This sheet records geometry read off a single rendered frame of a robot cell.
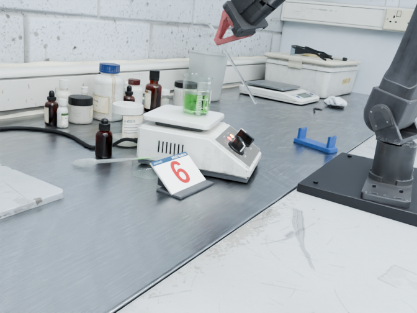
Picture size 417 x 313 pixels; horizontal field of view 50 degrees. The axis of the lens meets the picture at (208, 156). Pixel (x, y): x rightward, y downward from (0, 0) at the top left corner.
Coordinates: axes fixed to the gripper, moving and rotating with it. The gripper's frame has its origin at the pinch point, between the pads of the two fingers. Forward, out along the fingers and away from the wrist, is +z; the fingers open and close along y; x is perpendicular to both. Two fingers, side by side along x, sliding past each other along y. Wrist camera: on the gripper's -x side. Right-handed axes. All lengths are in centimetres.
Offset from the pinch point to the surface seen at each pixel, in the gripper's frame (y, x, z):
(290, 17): -120, -24, 37
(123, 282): 56, 30, -12
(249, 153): 16.7, 24.3, -4.3
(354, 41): -126, 2, 20
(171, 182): 34.3, 22.6, -2.2
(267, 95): -59, 8, 32
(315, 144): -10.5, 29.6, -1.1
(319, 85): -85, 13, 26
